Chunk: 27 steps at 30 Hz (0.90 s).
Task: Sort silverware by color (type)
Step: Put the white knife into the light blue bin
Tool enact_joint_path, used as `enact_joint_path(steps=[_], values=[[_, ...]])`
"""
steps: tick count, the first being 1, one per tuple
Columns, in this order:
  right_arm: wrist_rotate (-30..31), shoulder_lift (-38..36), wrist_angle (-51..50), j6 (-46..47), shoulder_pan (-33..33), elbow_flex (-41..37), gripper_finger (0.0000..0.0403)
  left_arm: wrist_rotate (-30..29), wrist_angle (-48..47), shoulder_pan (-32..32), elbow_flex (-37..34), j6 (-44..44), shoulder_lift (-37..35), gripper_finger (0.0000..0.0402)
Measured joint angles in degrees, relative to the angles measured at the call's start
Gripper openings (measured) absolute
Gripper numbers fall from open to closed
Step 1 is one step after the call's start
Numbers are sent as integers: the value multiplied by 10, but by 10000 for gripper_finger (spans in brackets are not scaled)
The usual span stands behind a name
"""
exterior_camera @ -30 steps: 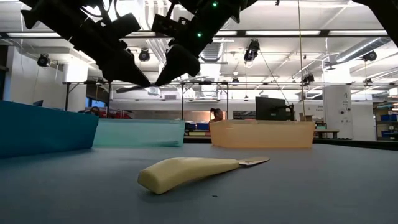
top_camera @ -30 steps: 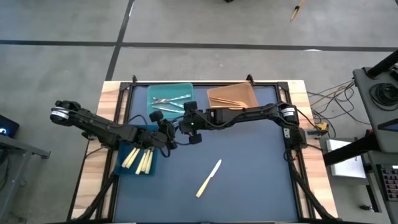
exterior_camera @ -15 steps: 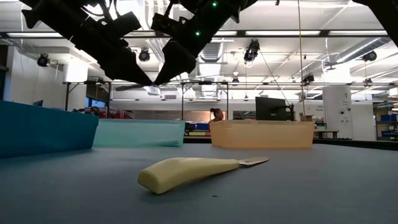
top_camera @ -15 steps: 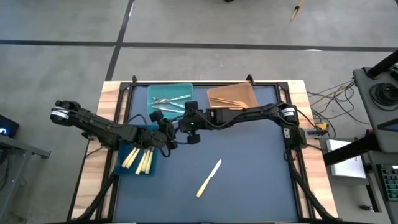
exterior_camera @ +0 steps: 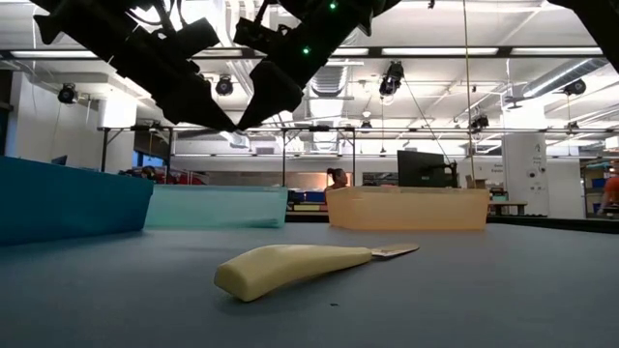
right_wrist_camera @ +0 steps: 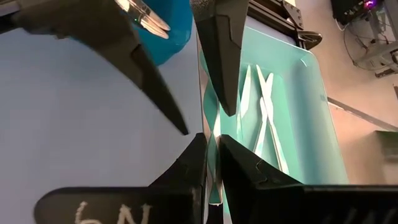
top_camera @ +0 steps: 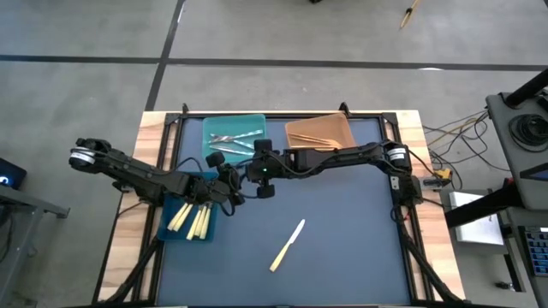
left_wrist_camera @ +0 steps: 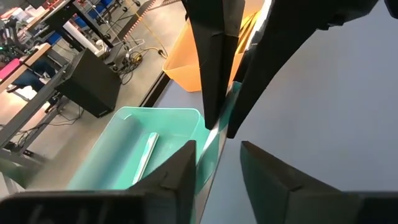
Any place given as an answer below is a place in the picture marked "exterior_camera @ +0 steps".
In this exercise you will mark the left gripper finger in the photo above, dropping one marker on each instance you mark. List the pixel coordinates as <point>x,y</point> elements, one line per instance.
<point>193,106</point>

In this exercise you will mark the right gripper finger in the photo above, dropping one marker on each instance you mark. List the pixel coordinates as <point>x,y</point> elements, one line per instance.
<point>273,94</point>

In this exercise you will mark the teal translucent plastic bin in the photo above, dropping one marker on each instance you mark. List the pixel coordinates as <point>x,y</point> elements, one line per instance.
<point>217,208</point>

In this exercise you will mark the orange translucent plastic bin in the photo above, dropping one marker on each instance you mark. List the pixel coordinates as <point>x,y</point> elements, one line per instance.
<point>406,208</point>

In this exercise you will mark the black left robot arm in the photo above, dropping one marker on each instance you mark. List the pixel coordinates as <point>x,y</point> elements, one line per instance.
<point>97,5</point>

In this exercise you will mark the black ceiling speaker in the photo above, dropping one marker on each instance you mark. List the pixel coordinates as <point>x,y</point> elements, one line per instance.
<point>67,94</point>
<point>575,87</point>
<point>224,86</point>

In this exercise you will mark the blue screen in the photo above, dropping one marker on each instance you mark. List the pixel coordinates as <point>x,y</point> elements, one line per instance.
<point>145,159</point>

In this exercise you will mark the person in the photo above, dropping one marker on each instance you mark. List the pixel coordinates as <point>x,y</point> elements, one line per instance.
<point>337,178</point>
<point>148,173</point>

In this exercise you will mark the blue crate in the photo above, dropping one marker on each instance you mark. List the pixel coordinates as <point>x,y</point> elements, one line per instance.
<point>309,197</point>

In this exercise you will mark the dark blue plastic bin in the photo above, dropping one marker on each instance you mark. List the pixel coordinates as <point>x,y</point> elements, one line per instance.
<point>72,198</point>

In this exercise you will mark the white column with signs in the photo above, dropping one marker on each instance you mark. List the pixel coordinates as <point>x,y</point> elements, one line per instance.
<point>524,159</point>

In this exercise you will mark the wooden desk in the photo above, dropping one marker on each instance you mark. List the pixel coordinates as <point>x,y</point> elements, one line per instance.
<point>508,205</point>

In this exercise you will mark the storage shelf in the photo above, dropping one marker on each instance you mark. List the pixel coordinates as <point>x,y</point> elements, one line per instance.
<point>592,193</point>

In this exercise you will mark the silver ventilation duct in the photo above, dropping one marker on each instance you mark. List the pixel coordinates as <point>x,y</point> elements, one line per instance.
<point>556,77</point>
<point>329,82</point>

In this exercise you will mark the black workstation frame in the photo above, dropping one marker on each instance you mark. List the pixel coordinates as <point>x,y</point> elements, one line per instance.
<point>314,128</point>

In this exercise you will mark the black overhead rail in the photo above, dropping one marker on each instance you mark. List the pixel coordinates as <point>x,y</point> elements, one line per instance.
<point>374,52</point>

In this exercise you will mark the black hanging ceiling camera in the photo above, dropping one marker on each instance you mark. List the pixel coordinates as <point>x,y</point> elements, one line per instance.
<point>391,82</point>

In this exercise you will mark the small black ceiling camera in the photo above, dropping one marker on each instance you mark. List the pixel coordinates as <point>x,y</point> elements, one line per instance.
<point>479,122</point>

